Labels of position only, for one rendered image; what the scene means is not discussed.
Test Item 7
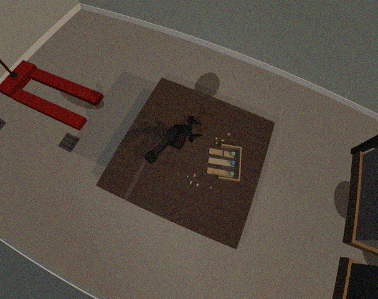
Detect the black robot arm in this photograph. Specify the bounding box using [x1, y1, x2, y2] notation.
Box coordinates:
[145, 124, 189, 164]

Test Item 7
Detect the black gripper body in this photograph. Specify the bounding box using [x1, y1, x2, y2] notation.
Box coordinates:
[181, 116, 193, 143]

